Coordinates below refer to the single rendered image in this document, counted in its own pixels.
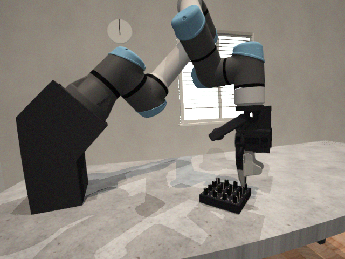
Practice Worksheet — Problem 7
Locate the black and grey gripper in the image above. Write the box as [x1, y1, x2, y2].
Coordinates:
[235, 105, 272, 187]

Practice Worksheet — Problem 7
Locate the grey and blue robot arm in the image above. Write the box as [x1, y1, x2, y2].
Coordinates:
[65, 0, 265, 121]

